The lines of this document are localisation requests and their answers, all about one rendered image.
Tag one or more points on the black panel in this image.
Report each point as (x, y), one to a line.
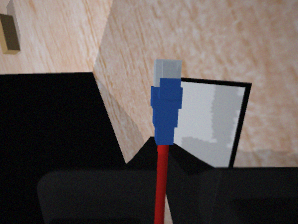
(48, 121)

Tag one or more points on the black outline strip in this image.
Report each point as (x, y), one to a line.
(240, 123)

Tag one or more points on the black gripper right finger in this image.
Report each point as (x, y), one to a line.
(198, 193)

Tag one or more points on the black border strip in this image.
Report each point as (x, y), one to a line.
(214, 82)

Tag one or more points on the small brown box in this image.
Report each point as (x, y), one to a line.
(8, 36)

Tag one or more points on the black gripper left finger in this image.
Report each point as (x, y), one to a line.
(102, 192)

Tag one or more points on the blue network plug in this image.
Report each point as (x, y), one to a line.
(166, 99)

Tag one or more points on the red cable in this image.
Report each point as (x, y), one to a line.
(162, 164)

